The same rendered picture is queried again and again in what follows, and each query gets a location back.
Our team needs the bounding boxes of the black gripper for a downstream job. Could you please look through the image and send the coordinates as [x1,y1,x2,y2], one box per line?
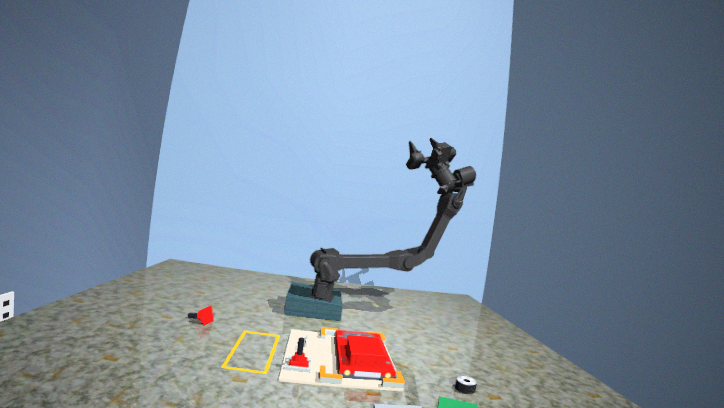
[406,138,456,178]

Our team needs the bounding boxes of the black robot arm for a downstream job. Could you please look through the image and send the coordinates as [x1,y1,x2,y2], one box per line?
[309,142,476,302]

